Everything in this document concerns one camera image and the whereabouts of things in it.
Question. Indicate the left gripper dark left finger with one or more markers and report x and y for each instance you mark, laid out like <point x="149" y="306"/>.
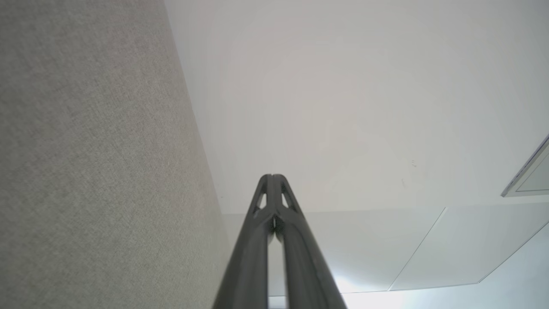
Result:
<point x="248" y="257"/>

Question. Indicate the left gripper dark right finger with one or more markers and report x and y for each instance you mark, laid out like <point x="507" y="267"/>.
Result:
<point x="306" y="266"/>

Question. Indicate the grey fabric sofa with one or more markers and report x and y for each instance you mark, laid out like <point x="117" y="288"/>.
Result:
<point x="94" y="171"/>

